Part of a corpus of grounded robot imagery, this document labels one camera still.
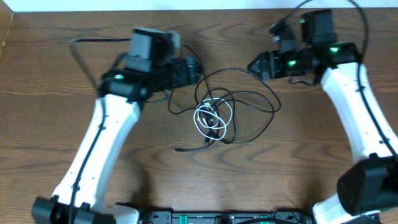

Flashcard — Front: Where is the left camera black cable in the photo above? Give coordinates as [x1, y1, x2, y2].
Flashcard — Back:
[67, 37, 131, 224]

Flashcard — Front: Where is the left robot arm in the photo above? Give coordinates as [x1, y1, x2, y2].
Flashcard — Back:
[31, 27, 201, 223]

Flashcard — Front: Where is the camera black cable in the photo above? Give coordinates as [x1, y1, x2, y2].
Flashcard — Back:
[67, 37, 131, 224]
[282, 0, 398, 156]

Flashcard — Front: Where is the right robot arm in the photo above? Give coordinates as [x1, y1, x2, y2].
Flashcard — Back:
[248, 9, 397, 223]

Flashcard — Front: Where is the right camera black cable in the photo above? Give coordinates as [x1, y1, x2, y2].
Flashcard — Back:
[282, 0, 398, 156]

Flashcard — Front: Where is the white USB cable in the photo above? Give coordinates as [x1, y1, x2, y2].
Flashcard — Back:
[193, 97, 234, 141]

